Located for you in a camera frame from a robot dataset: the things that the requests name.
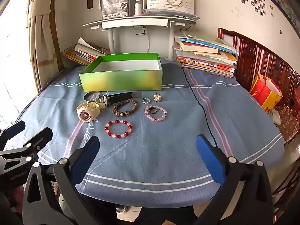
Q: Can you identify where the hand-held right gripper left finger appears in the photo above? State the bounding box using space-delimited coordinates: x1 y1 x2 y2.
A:
22 135 113 225

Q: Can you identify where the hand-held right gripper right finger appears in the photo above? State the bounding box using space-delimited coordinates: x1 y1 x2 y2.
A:
192 135 273 225

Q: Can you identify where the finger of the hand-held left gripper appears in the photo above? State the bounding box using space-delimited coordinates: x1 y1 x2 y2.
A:
0 121 26 149
0 127 53 170

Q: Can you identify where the red and pink bead bracelet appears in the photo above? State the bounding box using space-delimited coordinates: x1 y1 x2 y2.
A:
104 119 132 139

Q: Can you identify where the cream wrist watch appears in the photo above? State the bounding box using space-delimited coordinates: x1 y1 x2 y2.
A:
76 101 105 123

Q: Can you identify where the black wrist watch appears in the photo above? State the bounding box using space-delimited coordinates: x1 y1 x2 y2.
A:
103 91 143 106

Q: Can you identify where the green cardboard box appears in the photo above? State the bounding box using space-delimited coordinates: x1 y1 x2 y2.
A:
79 53 163 92

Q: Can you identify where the blue striped cloth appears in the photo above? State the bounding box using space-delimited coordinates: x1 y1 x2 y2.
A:
9 61 285 208

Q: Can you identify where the silver bangle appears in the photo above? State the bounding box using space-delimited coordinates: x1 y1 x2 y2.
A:
84 91 102 102

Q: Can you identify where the pale green charm pendant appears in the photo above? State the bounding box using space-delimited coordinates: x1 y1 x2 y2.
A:
90 93 103 104

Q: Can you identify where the window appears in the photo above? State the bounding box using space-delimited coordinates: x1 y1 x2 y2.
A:
0 0 39 132

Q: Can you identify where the orange shopping bag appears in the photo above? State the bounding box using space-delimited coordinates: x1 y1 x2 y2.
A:
249 74 283 114

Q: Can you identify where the leaning pile of books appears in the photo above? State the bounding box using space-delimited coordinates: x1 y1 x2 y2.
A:
61 37 110 66

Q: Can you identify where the beige curtain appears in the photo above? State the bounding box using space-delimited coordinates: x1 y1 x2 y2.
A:
28 0 64 92

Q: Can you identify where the tall stack of books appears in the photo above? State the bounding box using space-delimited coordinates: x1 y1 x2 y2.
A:
173 31 239 78

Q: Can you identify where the dark wooden headboard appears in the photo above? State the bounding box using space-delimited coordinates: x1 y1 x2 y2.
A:
217 27 300 146

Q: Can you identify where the white desk shelf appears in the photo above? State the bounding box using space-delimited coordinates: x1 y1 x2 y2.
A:
82 15 201 61

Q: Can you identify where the clear plastic marker box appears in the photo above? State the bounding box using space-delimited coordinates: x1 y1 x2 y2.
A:
100 0 130 20

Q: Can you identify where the grey plastic tray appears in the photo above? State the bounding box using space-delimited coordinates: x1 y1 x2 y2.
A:
142 9 201 20

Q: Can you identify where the small white spray bottle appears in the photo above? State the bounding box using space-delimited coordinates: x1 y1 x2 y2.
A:
134 0 143 16

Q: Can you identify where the brown bead bracelet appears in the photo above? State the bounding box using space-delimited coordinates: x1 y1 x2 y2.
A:
113 99 138 118

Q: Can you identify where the black cable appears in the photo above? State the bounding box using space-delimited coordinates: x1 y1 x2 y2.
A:
181 68 219 147

